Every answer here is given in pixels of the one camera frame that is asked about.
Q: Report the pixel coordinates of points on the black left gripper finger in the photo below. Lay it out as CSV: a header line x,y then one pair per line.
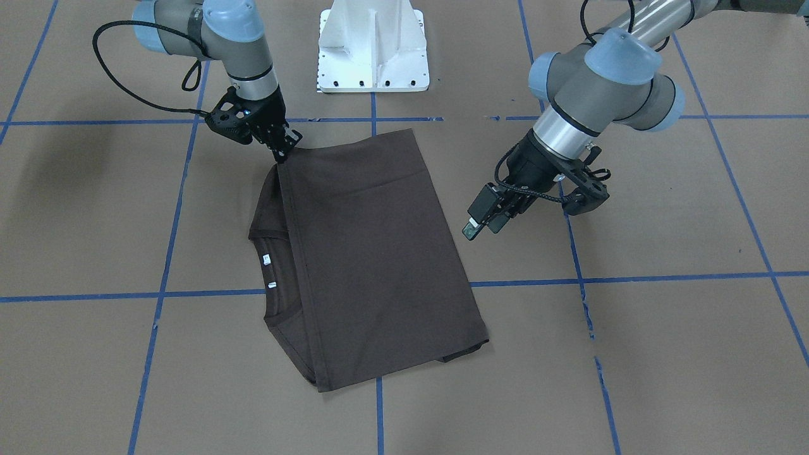
x,y
499,216
484,211

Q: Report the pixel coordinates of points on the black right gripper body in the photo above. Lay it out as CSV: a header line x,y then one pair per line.
x,y
268,114

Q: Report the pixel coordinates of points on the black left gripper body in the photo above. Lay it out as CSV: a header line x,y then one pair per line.
x,y
526,165

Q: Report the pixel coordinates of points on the dark brown t-shirt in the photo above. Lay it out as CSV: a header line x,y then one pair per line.
x,y
362,275

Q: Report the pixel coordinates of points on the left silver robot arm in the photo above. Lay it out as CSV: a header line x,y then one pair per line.
x,y
611,78

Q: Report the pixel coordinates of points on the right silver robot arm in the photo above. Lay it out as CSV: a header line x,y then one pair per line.
x,y
233,33

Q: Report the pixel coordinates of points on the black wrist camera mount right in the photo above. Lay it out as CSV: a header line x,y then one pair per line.
x,y
229,117

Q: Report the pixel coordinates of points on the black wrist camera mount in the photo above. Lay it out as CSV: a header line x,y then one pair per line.
x,y
229,117
590,191

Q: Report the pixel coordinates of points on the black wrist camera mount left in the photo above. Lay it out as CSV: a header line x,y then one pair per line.
x,y
590,191

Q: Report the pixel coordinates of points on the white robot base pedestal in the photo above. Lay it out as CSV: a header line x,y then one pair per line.
x,y
372,46

